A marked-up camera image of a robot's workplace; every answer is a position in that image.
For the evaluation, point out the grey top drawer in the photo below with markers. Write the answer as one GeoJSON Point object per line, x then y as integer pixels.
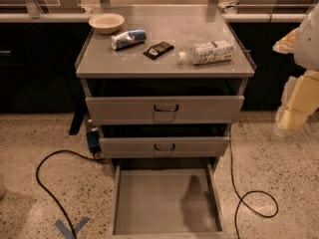
{"type": "Point", "coordinates": [140, 110]}

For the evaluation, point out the black top drawer handle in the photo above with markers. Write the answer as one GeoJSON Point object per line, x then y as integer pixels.
{"type": "Point", "coordinates": [166, 110]}

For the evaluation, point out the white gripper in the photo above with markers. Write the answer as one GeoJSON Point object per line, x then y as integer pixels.
{"type": "Point", "coordinates": [308, 47]}

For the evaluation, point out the grey middle drawer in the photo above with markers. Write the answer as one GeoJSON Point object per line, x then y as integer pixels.
{"type": "Point", "coordinates": [143, 147]}

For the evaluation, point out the black snack packet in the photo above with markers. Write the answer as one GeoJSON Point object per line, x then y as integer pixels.
{"type": "Point", "coordinates": [157, 50]}

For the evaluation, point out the black drawer handle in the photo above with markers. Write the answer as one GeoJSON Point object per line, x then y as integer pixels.
{"type": "Point", "coordinates": [166, 110]}
{"type": "Point", "coordinates": [164, 147]}

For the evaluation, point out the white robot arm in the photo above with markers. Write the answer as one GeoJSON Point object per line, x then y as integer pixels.
{"type": "Point", "coordinates": [300, 96]}

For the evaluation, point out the black middle drawer handle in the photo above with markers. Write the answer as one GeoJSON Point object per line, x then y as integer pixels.
{"type": "Point", "coordinates": [164, 147]}

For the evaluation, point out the clear plastic water bottle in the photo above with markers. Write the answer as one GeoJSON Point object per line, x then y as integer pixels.
{"type": "Point", "coordinates": [207, 53]}

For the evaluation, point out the grey drawer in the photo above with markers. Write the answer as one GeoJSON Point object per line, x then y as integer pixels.
{"type": "Point", "coordinates": [143, 147]}
{"type": "Point", "coordinates": [140, 110]}
{"type": "Point", "coordinates": [166, 203]}

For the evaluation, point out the white ceramic bowl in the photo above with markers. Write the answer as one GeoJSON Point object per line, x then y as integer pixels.
{"type": "Point", "coordinates": [107, 23]}

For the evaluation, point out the grey bottom drawer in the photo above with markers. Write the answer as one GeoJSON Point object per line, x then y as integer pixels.
{"type": "Point", "coordinates": [166, 203]}

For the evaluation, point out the grey drawer cabinet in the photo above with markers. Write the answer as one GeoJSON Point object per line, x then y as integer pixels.
{"type": "Point", "coordinates": [168, 87]}

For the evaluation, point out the blue silver crushed can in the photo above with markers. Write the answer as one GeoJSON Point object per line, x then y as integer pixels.
{"type": "Point", "coordinates": [129, 38]}

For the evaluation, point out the blue power adapter box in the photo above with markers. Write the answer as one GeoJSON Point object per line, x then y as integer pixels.
{"type": "Point", "coordinates": [93, 141]}

